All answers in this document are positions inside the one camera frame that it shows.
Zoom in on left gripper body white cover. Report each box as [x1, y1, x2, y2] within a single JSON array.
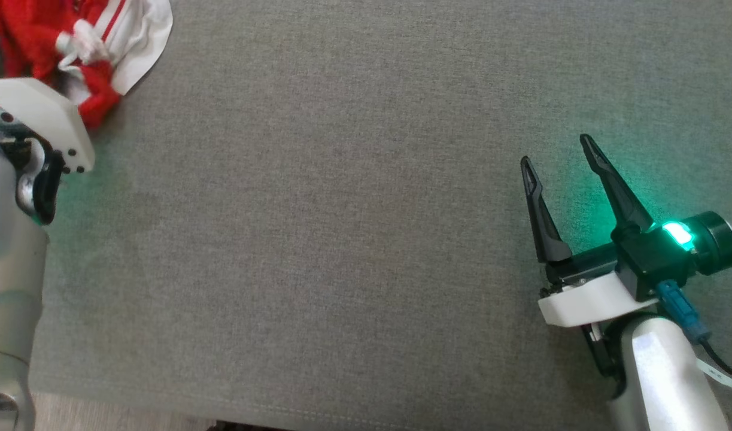
[[0, 77, 96, 175]]

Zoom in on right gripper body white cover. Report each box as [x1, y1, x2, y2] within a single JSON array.
[[538, 211, 732, 329]]

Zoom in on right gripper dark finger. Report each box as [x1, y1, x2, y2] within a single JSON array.
[[520, 156, 573, 265], [579, 133, 655, 238]]

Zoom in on red basketball jersey white stripes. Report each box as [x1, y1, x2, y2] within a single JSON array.
[[0, 0, 174, 99]]

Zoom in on large grey sofa seat cushion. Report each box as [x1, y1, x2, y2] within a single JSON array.
[[0, 0, 732, 431]]

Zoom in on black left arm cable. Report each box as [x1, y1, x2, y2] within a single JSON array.
[[32, 150, 65, 226]]

